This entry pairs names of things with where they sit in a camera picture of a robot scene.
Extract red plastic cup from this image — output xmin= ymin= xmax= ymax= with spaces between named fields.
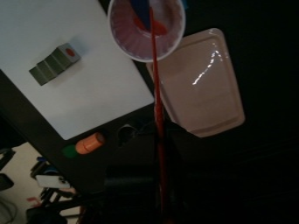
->
xmin=107 ymin=0 xmax=187 ymax=63

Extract red toy knife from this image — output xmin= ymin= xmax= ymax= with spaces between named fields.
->
xmin=149 ymin=7 xmax=174 ymax=224

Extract pink rectangular plate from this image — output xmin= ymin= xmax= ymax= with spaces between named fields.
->
xmin=146 ymin=27 xmax=247 ymax=139

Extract orange toy carrot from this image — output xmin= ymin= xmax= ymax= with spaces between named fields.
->
xmin=60 ymin=132 xmax=107 ymax=159

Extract white cutting board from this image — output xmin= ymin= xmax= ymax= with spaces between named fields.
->
xmin=0 ymin=0 xmax=157 ymax=141

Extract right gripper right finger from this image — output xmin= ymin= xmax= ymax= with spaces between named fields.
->
xmin=170 ymin=171 xmax=221 ymax=224

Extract dark toy sushi roll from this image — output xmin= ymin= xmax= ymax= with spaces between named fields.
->
xmin=28 ymin=42 xmax=83 ymax=87

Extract white device on floor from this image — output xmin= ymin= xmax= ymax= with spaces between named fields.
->
xmin=34 ymin=173 xmax=72 ymax=190

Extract blue utensil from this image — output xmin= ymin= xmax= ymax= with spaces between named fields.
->
xmin=130 ymin=0 xmax=155 ymax=32

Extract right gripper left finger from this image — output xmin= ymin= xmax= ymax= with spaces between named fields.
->
xmin=102 ymin=164 xmax=158 ymax=224

